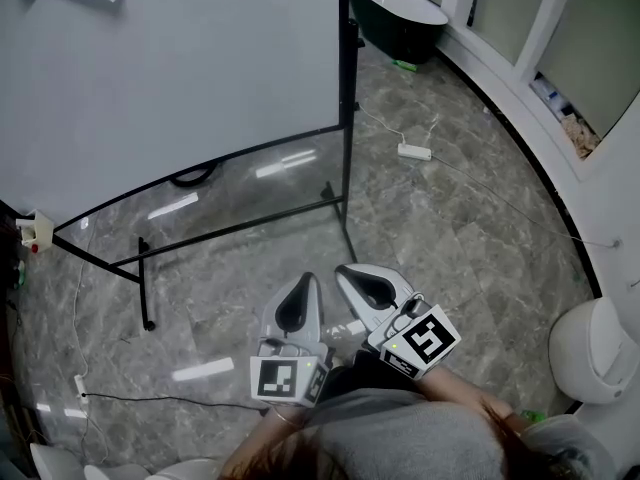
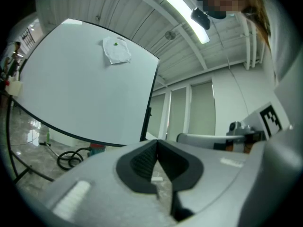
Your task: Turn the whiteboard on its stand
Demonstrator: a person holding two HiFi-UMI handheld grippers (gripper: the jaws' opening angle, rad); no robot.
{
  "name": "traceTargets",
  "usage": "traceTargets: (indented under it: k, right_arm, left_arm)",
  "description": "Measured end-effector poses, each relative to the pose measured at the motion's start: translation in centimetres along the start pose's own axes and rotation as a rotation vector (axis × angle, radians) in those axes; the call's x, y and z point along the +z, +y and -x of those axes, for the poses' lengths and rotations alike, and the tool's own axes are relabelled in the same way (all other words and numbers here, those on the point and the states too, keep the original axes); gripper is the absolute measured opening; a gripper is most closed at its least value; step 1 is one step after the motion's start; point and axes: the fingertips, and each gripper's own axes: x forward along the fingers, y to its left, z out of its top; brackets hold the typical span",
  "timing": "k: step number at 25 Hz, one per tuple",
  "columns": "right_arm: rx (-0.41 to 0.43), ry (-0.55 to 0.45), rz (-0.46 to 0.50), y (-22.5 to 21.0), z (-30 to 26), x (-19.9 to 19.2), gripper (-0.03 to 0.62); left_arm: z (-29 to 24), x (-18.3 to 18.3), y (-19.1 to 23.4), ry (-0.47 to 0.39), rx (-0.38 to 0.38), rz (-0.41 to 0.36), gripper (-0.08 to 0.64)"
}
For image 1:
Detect person's right forearm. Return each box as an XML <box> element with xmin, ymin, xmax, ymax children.
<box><xmin>418</xmin><ymin>365</ymin><xmax>519</xmax><ymax>432</ymax></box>

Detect white power cable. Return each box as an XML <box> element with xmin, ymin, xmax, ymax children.
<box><xmin>71</xmin><ymin>227</ymin><xmax>96</xmax><ymax>379</ymax></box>
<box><xmin>357</xmin><ymin>101</ymin><xmax>407</xmax><ymax>147</ymax></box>
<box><xmin>79</xmin><ymin>401</ymin><xmax>109</xmax><ymax>464</ymax></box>

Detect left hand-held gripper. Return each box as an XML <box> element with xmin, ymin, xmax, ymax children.
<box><xmin>249</xmin><ymin>271</ymin><xmax>332</xmax><ymax>409</ymax></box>

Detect thin grey cable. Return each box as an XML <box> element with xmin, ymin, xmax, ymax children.
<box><xmin>429</xmin><ymin>155</ymin><xmax>622</xmax><ymax>249</ymax></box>

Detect white toilet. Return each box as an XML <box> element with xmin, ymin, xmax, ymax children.
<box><xmin>83</xmin><ymin>462</ymin><xmax>151</xmax><ymax>480</ymax></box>
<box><xmin>29</xmin><ymin>442</ymin><xmax>87</xmax><ymax>480</ymax></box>
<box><xmin>147</xmin><ymin>457</ymin><xmax>224</xmax><ymax>480</ymax></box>
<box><xmin>548</xmin><ymin>296</ymin><xmax>640</xmax><ymax>405</ymax></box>

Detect person's dark trousers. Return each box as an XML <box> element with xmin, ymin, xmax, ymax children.
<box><xmin>319</xmin><ymin>350</ymin><xmax>429</xmax><ymax>400</ymax></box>

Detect person's left forearm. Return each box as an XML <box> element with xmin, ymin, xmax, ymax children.
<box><xmin>223</xmin><ymin>401</ymin><xmax>307</xmax><ymax>480</ymax></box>

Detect frosted glass partition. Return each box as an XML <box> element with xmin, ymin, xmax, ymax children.
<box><xmin>439</xmin><ymin>0</ymin><xmax>640</xmax><ymax>142</ymax></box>

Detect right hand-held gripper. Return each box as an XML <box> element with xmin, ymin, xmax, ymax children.
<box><xmin>334</xmin><ymin>262</ymin><xmax>463</xmax><ymax>381</ymax></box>

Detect blue white clutter pile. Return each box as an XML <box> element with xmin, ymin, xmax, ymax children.
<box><xmin>529</xmin><ymin>71</ymin><xmax>575</xmax><ymax>120</ymax></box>

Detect brown rubble pile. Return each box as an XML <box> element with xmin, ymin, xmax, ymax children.
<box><xmin>559</xmin><ymin>112</ymin><xmax>602</xmax><ymax>160</ymax></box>

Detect black coiled hose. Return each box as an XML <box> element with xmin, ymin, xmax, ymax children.
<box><xmin>168</xmin><ymin>161</ymin><xmax>220</xmax><ymax>189</ymax></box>

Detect cream plastic holder box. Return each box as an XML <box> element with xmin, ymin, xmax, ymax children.
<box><xmin>14</xmin><ymin>209</ymin><xmax>55</xmax><ymax>247</ymax></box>

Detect person's grey top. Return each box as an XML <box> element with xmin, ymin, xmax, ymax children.
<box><xmin>279</xmin><ymin>386</ymin><xmax>619</xmax><ymax>480</ymax></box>

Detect black power cable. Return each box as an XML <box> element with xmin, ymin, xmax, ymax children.
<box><xmin>81</xmin><ymin>391</ymin><xmax>271</xmax><ymax>413</ymax></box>

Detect white whiteboard black frame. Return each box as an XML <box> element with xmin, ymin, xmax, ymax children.
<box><xmin>0</xmin><ymin>0</ymin><xmax>362</xmax><ymax>333</ymax></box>

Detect black white bathtub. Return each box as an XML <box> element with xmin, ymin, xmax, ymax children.
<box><xmin>348</xmin><ymin>0</ymin><xmax>450</xmax><ymax>65</ymax></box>

